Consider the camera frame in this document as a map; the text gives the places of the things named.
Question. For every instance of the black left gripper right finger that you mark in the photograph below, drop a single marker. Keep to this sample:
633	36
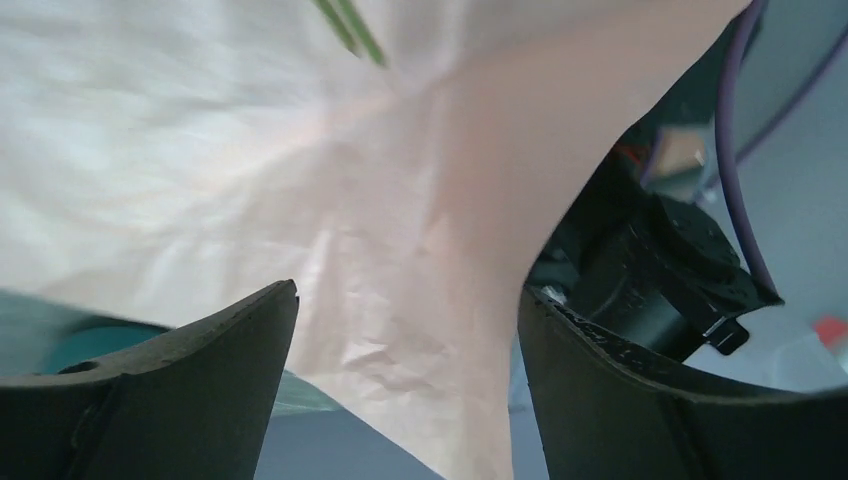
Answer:
607	408

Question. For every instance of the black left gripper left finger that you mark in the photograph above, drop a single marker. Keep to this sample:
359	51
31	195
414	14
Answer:
192	403

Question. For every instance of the pink flower bouquet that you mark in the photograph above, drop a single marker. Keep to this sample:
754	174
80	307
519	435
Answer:
163	159

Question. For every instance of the peach orange flower stem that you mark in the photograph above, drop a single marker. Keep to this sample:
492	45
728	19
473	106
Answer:
348	25

